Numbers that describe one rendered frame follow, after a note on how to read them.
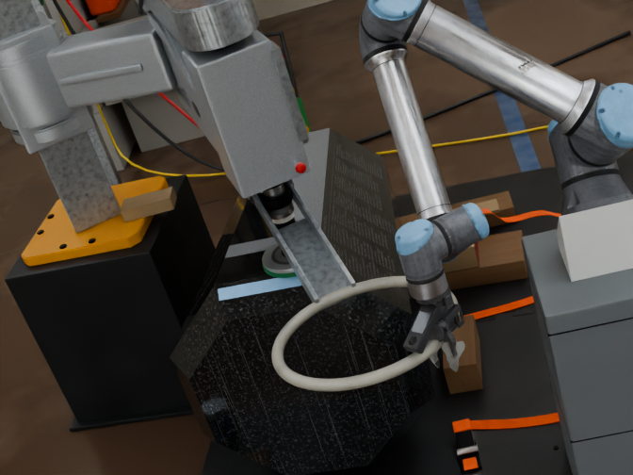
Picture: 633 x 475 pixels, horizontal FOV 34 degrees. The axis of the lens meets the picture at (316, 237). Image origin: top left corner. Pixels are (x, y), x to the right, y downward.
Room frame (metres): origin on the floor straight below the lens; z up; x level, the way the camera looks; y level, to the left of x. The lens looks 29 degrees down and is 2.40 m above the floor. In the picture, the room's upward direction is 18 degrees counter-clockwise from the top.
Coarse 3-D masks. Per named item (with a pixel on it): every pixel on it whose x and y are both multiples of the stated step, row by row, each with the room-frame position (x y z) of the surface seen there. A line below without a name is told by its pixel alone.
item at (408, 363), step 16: (352, 288) 2.37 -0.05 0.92; (368, 288) 2.36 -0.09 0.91; (320, 304) 2.34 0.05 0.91; (304, 320) 2.31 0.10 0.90; (288, 336) 2.25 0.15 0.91; (272, 352) 2.17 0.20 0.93; (432, 352) 1.94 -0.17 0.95; (288, 368) 2.07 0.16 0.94; (384, 368) 1.92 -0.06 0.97; (400, 368) 1.91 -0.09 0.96; (304, 384) 1.98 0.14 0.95; (320, 384) 1.95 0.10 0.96; (336, 384) 1.93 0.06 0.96; (352, 384) 1.91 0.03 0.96; (368, 384) 1.91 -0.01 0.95
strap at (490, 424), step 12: (516, 216) 3.78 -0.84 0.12; (528, 216) 3.75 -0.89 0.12; (528, 300) 3.31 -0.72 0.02; (480, 312) 3.33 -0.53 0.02; (492, 312) 3.31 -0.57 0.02; (480, 420) 2.73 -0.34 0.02; (492, 420) 2.71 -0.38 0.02; (504, 420) 2.69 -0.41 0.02; (516, 420) 2.67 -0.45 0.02; (528, 420) 2.65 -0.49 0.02; (540, 420) 2.64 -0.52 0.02; (552, 420) 2.62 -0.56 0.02
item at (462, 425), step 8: (456, 424) 2.69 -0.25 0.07; (464, 424) 2.68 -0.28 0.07; (456, 432) 2.66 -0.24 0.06; (464, 432) 2.65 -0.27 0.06; (464, 440) 2.62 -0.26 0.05; (472, 440) 2.61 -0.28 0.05; (464, 448) 2.59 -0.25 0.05; (472, 448) 2.58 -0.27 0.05; (464, 456) 2.58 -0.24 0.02; (472, 456) 2.57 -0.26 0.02; (464, 464) 2.54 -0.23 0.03; (472, 464) 2.53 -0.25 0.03; (480, 464) 2.52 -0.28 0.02
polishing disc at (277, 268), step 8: (272, 248) 2.84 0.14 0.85; (280, 248) 2.83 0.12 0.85; (264, 256) 2.81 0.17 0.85; (272, 256) 2.79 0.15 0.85; (280, 256) 2.78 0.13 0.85; (264, 264) 2.76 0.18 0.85; (272, 264) 2.75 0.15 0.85; (280, 264) 2.73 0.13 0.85; (288, 264) 2.71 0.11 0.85; (280, 272) 2.70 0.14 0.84; (288, 272) 2.69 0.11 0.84
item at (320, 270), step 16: (304, 208) 2.69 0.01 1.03; (272, 224) 2.66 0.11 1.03; (304, 224) 2.68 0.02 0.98; (288, 240) 2.64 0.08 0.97; (304, 240) 2.62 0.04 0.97; (320, 240) 2.59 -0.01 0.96; (288, 256) 2.53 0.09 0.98; (304, 256) 2.56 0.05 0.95; (320, 256) 2.54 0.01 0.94; (336, 256) 2.47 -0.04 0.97; (304, 272) 2.50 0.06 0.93; (320, 272) 2.48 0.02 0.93; (336, 272) 2.47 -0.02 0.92; (304, 288) 2.44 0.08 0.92; (320, 288) 2.43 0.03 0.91; (336, 288) 2.41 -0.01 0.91
